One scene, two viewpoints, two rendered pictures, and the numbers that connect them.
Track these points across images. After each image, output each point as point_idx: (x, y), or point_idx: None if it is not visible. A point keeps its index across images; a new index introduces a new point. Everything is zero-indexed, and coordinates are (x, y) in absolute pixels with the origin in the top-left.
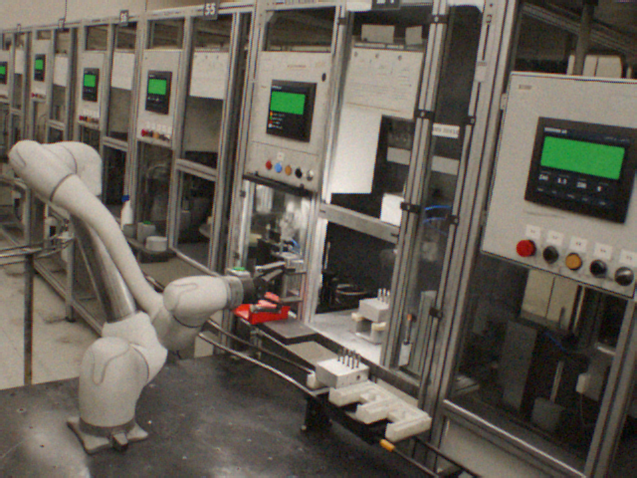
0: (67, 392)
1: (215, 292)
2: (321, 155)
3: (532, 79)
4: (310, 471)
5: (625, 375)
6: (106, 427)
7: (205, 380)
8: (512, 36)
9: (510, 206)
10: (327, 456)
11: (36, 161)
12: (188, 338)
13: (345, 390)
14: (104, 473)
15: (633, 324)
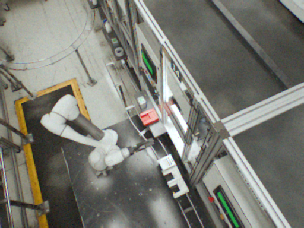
0: None
1: (119, 160)
2: (161, 91)
3: (219, 174)
4: (155, 186)
5: None
6: (100, 170)
7: (133, 132)
8: (218, 148)
9: (209, 184)
10: (163, 178)
11: (50, 129)
12: None
13: (166, 171)
14: (100, 185)
15: None
